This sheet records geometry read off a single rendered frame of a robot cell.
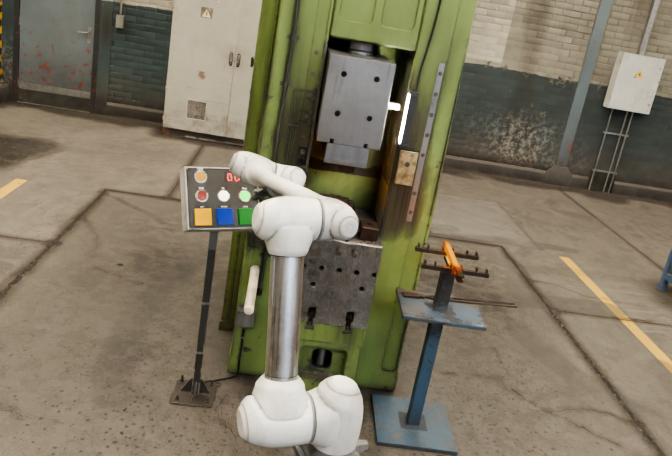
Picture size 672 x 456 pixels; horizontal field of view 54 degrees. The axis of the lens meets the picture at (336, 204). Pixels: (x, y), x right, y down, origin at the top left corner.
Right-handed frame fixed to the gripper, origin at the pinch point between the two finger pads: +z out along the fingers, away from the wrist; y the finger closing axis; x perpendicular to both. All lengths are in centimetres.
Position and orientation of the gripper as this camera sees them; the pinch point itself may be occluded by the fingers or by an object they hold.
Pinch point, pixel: (256, 195)
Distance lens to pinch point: 285.3
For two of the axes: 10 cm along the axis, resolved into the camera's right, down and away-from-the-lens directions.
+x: -0.8, -9.9, 1.4
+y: 8.7, 0.0, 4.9
